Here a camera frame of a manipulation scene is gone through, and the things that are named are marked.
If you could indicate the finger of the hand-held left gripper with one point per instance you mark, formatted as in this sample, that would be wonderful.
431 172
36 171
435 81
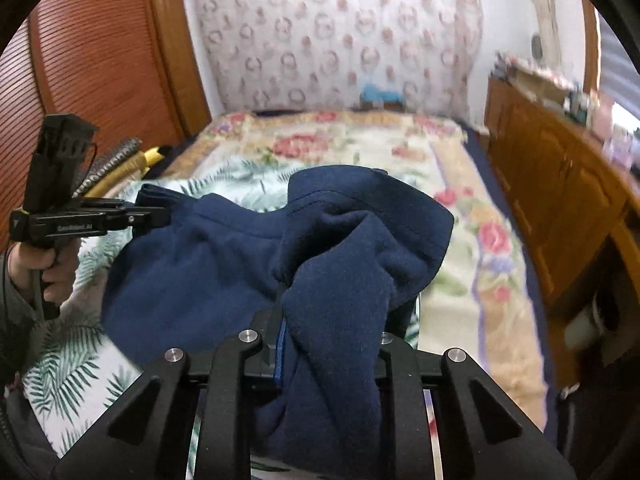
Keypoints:
150 217

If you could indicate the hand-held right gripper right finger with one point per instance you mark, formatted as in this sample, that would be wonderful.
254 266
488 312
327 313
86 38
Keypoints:
400 355

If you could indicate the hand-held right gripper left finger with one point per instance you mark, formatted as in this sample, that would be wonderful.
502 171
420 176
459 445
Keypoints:
281 355

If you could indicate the navy fleece garment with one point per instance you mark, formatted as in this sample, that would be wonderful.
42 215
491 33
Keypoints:
200 270

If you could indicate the person's left hand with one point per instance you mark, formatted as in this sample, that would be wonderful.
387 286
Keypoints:
20 265

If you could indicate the yellow plush toy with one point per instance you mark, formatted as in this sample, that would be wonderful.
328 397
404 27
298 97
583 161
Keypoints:
152 156

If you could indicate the folded patterned blankets stack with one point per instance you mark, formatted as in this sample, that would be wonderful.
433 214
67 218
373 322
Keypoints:
117 155

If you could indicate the palm leaf bed sheet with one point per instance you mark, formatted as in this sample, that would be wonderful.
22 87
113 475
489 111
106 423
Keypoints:
65 355

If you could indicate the wooden louvered wardrobe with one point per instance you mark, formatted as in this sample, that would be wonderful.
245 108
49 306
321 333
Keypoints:
100 60

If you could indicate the floral blanket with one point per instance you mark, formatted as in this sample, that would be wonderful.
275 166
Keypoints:
350 140

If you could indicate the person's grey clothing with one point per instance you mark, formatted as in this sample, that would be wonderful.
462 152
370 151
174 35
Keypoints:
25 435

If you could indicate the wooden sideboard cabinet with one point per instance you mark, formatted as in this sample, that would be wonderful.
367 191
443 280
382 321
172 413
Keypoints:
550 170

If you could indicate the blue box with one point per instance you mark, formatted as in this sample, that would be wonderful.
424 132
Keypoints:
382 96

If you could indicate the cardboard box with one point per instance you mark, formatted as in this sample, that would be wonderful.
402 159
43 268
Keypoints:
537 85

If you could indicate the pink bottle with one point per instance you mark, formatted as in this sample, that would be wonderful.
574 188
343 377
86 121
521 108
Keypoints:
603 115

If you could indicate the cream window drape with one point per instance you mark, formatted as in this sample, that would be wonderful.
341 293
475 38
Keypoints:
542 10

